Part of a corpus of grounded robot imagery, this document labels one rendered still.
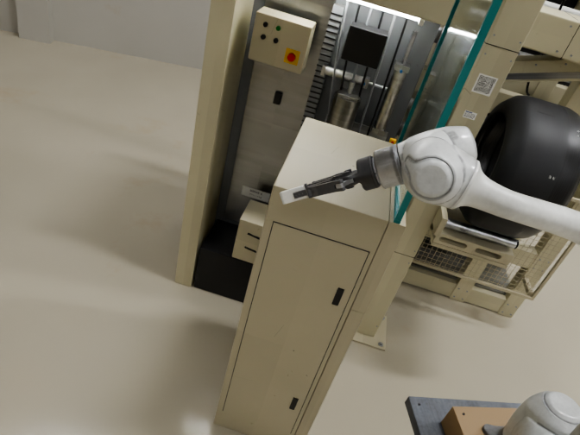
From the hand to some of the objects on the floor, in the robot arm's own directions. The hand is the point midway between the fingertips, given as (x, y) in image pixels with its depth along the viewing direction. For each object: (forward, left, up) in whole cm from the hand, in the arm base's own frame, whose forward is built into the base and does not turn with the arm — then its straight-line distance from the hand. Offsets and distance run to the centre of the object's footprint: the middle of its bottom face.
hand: (294, 194), depth 115 cm
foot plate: (+85, -75, -143) cm, 183 cm away
